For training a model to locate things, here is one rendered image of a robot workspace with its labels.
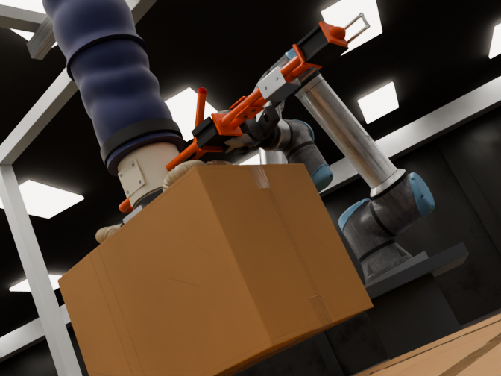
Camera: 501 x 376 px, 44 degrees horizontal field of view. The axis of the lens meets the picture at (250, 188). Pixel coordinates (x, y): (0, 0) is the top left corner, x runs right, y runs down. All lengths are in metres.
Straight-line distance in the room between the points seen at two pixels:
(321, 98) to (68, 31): 0.86
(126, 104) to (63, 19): 0.32
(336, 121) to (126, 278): 0.99
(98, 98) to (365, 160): 0.93
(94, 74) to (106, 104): 0.10
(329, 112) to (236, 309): 1.05
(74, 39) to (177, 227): 0.69
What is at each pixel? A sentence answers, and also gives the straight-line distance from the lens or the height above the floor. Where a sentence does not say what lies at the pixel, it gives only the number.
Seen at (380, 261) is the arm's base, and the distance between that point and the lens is 2.18.
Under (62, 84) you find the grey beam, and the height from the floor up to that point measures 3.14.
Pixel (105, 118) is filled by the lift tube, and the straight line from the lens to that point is 1.67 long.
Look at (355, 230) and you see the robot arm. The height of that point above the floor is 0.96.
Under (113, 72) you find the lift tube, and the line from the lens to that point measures 1.71.
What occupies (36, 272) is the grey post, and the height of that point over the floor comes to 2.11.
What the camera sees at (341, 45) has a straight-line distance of 1.34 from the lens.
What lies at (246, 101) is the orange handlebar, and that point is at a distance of 1.43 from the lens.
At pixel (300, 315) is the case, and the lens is 1.30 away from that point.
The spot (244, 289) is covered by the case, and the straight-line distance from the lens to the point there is 1.23.
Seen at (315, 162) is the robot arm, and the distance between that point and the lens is 1.69.
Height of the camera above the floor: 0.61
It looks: 17 degrees up
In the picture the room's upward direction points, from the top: 25 degrees counter-clockwise
